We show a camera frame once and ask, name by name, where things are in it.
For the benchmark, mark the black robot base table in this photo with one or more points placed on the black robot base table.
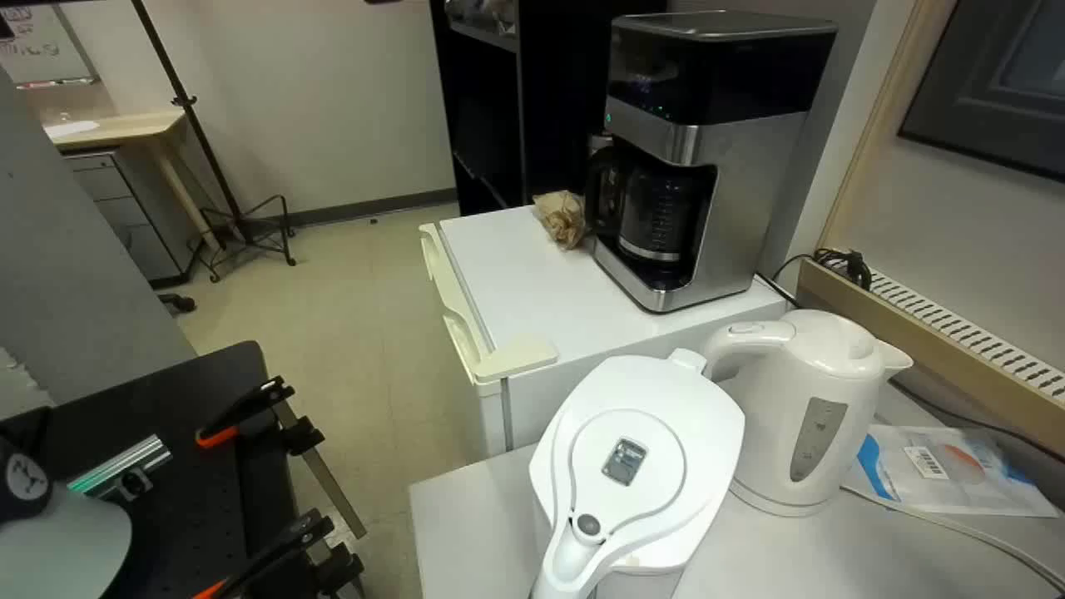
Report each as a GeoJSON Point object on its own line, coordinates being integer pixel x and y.
{"type": "Point", "coordinates": [139, 509]}

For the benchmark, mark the black silver coffeemaker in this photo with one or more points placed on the black silver coffeemaker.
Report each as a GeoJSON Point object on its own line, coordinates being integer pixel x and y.
{"type": "Point", "coordinates": [716, 91]}

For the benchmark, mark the brown paper filter bag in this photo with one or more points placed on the brown paper filter bag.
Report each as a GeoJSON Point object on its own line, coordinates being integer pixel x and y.
{"type": "Point", "coordinates": [564, 217]}

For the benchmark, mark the glass coffee carafe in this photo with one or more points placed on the glass coffee carafe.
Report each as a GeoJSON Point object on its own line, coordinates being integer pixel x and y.
{"type": "Point", "coordinates": [644, 205]}

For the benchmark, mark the white water filter pitcher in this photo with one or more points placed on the white water filter pitcher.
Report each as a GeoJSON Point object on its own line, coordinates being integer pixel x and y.
{"type": "Point", "coordinates": [632, 476]}

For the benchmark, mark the black shelving unit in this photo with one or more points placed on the black shelving unit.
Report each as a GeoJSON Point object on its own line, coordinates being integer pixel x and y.
{"type": "Point", "coordinates": [525, 89]}

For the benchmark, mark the black tripod stand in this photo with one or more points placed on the black tripod stand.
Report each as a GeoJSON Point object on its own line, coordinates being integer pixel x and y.
{"type": "Point", "coordinates": [249, 232]}

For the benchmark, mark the white electric kettle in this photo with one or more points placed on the white electric kettle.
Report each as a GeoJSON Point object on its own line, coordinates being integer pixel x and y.
{"type": "Point", "coordinates": [809, 388]}

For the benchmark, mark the black orange clamp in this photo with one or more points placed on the black orange clamp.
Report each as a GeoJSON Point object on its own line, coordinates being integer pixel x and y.
{"type": "Point", "coordinates": [328, 577]}
{"type": "Point", "coordinates": [226, 428]}

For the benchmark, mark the blue white plastic packet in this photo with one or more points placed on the blue white plastic packet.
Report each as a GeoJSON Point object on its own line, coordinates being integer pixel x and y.
{"type": "Point", "coordinates": [947, 472]}

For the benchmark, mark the grey filing cabinet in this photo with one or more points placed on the grey filing cabinet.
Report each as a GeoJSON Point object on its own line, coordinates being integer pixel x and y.
{"type": "Point", "coordinates": [142, 211]}

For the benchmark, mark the light wooden desk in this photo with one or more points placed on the light wooden desk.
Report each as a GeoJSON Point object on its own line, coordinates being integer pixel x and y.
{"type": "Point", "coordinates": [139, 129]}

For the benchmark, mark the wall radiator grille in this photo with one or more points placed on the wall radiator grille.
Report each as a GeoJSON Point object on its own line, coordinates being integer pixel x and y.
{"type": "Point", "coordinates": [1021, 363]}

